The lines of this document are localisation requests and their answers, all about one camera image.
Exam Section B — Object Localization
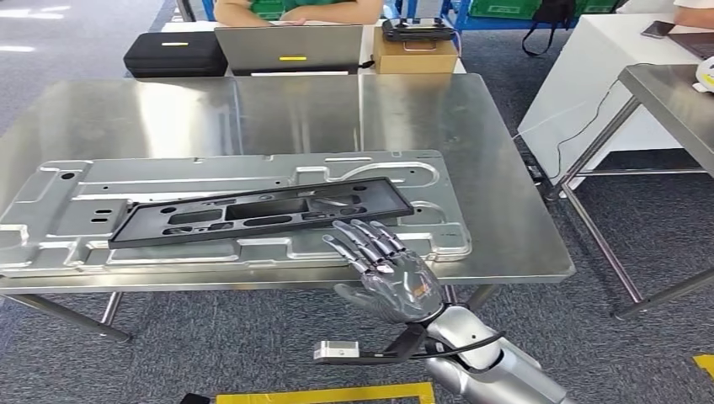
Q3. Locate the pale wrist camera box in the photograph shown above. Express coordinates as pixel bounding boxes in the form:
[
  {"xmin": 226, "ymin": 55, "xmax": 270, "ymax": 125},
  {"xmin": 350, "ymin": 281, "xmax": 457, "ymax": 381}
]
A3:
[{"xmin": 313, "ymin": 340, "xmax": 361, "ymax": 361}]

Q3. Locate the white helmet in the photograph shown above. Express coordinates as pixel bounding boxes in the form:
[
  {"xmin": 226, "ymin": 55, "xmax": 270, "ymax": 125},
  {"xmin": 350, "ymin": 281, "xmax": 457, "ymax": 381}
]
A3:
[{"xmin": 692, "ymin": 56, "xmax": 714, "ymax": 95}]

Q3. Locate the black backpack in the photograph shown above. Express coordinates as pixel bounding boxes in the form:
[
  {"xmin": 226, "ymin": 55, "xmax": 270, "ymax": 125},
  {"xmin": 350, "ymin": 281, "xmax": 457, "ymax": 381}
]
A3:
[{"xmin": 521, "ymin": 0, "xmax": 577, "ymax": 57}]

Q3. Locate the grey laptop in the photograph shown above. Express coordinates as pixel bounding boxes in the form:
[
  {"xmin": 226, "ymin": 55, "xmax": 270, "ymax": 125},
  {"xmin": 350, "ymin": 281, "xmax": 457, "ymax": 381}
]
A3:
[{"xmin": 214, "ymin": 24, "xmax": 365, "ymax": 77}]

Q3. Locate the dark laptop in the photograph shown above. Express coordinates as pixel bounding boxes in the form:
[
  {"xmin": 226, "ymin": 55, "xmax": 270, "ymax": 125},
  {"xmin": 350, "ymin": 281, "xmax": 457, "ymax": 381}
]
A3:
[{"xmin": 667, "ymin": 31, "xmax": 714, "ymax": 61}]

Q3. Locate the long black plastic panel part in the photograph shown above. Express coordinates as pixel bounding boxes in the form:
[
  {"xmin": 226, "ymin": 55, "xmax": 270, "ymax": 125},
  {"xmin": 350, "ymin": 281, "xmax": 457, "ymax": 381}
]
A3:
[{"xmin": 107, "ymin": 176, "xmax": 416, "ymax": 250}]

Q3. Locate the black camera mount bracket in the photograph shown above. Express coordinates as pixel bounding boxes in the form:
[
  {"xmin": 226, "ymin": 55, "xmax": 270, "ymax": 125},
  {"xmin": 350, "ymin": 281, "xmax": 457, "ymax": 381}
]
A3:
[{"xmin": 312, "ymin": 323, "xmax": 429, "ymax": 366}]

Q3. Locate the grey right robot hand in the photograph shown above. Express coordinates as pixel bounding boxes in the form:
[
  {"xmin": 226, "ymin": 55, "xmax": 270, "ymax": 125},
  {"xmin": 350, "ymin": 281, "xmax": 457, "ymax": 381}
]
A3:
[{"xmin": 321, "ymin": 218, "xmax": 446, "ymax": 325}]

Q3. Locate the black zip carrying case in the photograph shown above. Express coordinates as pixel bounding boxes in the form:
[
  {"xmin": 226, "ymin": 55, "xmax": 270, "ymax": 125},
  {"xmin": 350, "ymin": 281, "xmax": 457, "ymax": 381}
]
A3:
[{"xmin": 123, "ymin": 30, "xmax": 230, "ymax": 79}]

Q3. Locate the white desk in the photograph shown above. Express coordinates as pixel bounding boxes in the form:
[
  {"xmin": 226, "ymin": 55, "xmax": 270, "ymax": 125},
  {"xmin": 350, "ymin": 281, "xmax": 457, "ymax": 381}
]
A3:
[{"xmin": 517, "ymin": 12, "xmax": 714, "ymax": 191}]

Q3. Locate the brown cardboard box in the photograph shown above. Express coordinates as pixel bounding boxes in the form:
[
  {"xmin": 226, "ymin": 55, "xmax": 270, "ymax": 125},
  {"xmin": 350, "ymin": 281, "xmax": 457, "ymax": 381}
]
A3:
[{"xmin": 371, "ymin": 34, "xmax": 460, "ymax": 75}]

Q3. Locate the stainless steel workbench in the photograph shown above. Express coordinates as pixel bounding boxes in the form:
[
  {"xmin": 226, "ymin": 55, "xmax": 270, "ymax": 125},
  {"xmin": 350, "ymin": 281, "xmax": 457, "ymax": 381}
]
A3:
[
  {"xmin": 0, "ymin": 73, "xmax": 578, "ymax": 343},
  {"xmin": 543, "ymin": 62, "xmax": 714, "ymax": 322}
]

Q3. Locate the black handheld controller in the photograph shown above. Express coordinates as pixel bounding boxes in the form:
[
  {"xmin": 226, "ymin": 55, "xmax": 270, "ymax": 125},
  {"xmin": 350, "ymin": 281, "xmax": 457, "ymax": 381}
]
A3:
[{"xmin": 381, "ymin": 16, "xmax": 457, "ymax": 44}]

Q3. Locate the blue metal shelf rack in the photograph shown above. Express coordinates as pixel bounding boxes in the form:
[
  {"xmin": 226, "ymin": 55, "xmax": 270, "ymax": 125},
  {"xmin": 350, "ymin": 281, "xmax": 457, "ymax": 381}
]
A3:
[{"xmin": 390, "ymin": 0, "xmax": 621, "ymax": 34}]

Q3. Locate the dark smartphone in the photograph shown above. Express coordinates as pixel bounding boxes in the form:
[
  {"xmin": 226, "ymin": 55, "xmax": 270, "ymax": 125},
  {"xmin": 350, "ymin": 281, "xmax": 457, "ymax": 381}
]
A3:
[{"xmin": 640, "ymin": 19, "xmax": 677, "ymax": 40}]

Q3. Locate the large silver stamped metal panel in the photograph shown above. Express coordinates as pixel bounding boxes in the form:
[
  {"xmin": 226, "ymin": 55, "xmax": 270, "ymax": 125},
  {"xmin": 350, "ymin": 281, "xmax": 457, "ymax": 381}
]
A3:
[{"xmin": 0, "ymin": 150, "xmax": 473, "ymax": 279}]

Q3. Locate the white table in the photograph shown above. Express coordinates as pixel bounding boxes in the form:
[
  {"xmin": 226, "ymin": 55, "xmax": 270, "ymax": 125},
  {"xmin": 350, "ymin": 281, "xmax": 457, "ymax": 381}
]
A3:
[{"xmin": 160, "ymin": 20, "xmax": 468, "ymax": 78}]

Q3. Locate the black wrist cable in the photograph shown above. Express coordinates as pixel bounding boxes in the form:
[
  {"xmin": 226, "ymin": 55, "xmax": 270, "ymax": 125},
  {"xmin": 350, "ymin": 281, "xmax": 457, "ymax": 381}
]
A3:
[{"xmin": 429, "ymin": 332, "xmax": 505, "ymax": 361}]

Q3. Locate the thin black power cable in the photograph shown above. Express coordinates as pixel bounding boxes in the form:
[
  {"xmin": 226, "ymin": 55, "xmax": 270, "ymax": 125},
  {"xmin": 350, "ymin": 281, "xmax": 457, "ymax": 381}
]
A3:
[{"xmin": 549, "ymin": 62, "xmax": 653, "ymax": 183}]

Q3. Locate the yellow floor tape square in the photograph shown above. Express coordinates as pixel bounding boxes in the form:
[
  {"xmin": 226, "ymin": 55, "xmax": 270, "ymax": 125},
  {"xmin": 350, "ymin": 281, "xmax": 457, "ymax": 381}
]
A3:
[
  {"xmin": 692, "ymin": 353, "xmax": 714, "ymax": 381},
  {"xmin": 214, "ymin": 381, "xmax": 436, "ymax": 404}
]

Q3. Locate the person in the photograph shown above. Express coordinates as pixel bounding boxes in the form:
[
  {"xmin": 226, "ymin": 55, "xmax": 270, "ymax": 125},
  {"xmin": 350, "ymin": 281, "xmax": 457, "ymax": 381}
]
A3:
[
  {"xmin": 213, "ymin": 0, "xmax": 387, "ymax": 28},
  {"xmin": 672, "ymin": 0, "xmax": 714, "ymax": 30}
]

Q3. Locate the black power adapter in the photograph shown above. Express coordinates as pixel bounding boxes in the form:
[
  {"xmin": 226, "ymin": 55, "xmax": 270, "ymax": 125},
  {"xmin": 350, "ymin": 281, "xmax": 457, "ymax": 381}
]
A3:
[{"xmin": 523, "ymin": 158, "xmax": 546, "ymax": 186}]

